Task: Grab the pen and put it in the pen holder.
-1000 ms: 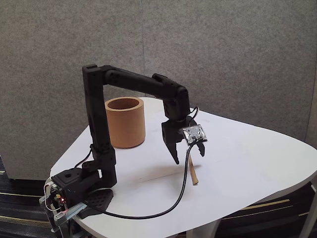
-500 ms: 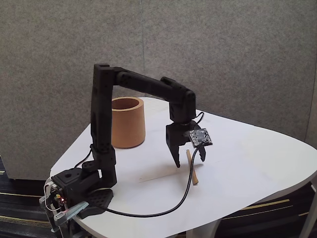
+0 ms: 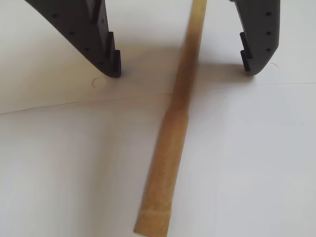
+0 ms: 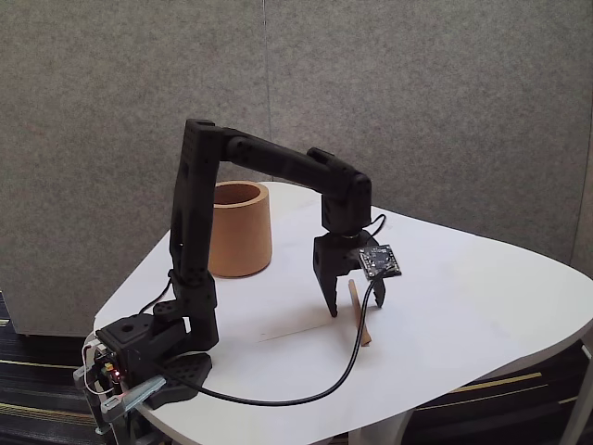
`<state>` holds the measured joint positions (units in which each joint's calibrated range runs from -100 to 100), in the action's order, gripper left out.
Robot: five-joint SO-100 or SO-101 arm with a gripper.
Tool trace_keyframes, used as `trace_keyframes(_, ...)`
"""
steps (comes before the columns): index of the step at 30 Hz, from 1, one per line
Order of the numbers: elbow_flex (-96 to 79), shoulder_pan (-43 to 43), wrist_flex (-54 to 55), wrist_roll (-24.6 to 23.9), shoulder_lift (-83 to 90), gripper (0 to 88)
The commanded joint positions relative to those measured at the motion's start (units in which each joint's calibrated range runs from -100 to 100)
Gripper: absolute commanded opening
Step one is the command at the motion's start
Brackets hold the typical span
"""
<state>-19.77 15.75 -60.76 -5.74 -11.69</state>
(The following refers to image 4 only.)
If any tan wooden pen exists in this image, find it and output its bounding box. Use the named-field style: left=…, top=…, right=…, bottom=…
left=347, top=278, right=373, bottom=349

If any brown cork pen holder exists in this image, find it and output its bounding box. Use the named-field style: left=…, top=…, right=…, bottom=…
left=207, top=181, right=272, bottom=279

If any white paper sheet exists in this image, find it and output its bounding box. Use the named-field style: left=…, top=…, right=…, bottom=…
left=257, top=203, right=469, bottom=344

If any white table leg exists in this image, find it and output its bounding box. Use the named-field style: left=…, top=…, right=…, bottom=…
left=559, top=340, right=593, bottom=445
left=347, top=407, right=414, bottom=445

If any grey metal table clamp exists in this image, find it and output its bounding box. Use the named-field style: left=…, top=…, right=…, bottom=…
left=72, top=363, right=168, bottom=437

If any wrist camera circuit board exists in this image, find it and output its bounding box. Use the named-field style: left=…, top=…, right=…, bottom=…
left=357, top=243, right=403, bottom=282

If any black camera cable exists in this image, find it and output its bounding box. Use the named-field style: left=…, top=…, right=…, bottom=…
left=150, top=280, right=376, bottom=408

